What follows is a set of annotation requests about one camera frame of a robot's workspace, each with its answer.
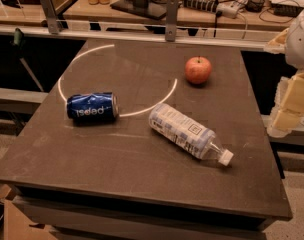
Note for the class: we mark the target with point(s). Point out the black power strip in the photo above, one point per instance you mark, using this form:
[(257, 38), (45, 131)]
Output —
[(201, 5)]

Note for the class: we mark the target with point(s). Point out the white power adapter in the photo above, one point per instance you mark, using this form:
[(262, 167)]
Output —
[(229, 11)]

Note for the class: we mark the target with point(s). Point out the middle metal bracket post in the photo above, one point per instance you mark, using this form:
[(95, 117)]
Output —
[(171, 20)]

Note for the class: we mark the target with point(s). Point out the red apple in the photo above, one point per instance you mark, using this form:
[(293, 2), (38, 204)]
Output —
[(197, 70)]

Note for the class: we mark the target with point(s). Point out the black monitor stand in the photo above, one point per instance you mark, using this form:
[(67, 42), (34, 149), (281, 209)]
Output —
[(143, 8)]

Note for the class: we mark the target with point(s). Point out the blue pepsi can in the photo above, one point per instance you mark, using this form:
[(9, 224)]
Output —
[(93, 106)]

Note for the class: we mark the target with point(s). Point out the metal bracket post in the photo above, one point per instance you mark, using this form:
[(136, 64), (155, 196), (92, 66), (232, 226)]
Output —
[(171, 20), (53, 23)]

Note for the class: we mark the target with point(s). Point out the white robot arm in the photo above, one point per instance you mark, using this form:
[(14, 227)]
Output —
[(294, 54)]

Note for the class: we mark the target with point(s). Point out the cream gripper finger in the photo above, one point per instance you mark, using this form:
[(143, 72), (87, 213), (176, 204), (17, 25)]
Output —
[(289, 103)]

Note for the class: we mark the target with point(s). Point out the left metal bracket post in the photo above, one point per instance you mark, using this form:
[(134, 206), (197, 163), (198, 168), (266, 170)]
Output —
[(53, 23)]

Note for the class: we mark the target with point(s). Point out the aluminium frame rail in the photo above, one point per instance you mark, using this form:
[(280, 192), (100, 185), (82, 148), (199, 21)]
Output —
[(255, 40)]

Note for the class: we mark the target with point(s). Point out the green handled tool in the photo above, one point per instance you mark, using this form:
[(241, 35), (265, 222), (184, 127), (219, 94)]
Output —
[(17, 43)]

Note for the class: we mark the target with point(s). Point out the black keyboard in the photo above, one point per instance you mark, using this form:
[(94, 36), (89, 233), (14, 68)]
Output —
[(287, 10)]

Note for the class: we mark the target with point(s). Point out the clear plastic water bottle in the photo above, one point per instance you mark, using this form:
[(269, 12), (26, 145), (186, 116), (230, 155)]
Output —
[(196, 139)]

